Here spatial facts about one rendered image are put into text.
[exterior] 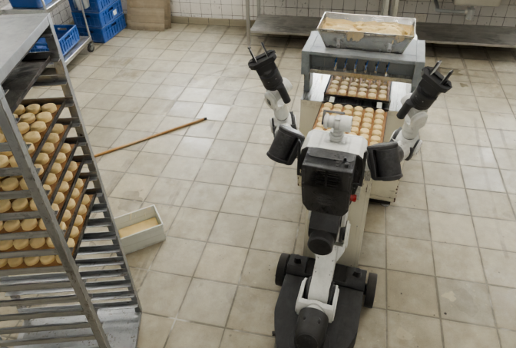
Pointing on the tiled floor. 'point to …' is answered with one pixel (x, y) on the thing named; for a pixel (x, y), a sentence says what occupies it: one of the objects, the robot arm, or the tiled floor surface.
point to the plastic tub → (140, 229)
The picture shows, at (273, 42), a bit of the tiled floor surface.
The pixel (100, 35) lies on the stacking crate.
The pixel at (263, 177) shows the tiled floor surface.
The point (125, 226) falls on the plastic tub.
